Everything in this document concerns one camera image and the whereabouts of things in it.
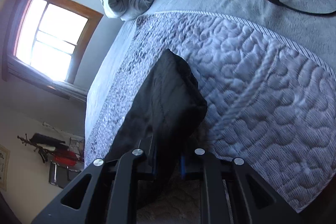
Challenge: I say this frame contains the black padded pants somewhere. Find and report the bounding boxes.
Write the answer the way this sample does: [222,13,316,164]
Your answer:
[105,50,207,173]

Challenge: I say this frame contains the red bag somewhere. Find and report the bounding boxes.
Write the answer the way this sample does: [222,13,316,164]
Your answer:
[51,149,82,166]

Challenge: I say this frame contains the black folding chair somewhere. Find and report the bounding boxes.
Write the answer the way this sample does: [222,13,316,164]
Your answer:
[49,161,81,189]

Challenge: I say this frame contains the wooden coat rack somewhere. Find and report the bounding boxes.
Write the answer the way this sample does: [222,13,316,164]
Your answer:
[16,134,85,164]

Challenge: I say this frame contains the grey quilted bedspread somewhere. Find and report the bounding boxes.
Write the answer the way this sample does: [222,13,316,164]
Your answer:
[84,11,335,211]

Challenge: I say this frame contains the black garment on rack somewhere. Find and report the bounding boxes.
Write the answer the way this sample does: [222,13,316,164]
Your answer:
[30,133,65,147]

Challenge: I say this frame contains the wood framed window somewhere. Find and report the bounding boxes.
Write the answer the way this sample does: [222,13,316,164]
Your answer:
[1,0,103,102]

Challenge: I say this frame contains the light blue bed sheet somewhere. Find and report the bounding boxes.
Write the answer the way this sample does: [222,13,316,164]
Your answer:
[85,0,335,139]

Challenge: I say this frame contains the framed wall picture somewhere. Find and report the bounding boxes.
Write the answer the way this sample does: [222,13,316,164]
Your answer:
[0,145,10,191]

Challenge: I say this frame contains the black cable on bed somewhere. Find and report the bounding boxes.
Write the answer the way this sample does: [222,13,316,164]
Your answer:
[265,0,336,17]

